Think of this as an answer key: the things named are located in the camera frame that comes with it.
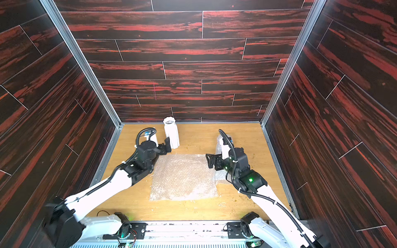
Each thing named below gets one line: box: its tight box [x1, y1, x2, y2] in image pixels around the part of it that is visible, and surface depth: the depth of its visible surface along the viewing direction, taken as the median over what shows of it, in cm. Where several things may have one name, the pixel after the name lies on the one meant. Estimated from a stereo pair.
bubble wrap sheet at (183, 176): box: [149, 153, 219, 201], surface depth 90 cm
